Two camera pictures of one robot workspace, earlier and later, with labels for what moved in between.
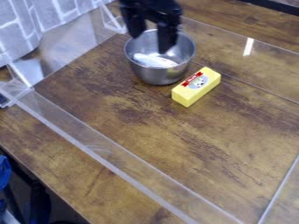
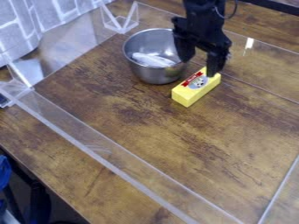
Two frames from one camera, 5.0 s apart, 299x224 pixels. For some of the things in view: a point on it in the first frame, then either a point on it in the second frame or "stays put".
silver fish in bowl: (154, 59) stays put
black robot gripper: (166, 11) to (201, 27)
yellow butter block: (195, 87) stays put
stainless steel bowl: (154, 67) stays put
